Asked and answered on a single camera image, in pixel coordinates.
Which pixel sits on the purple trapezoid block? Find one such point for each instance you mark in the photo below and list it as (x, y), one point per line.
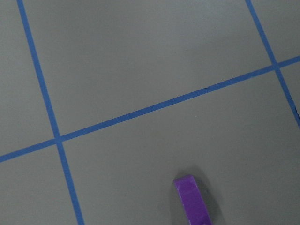
(192, 201)

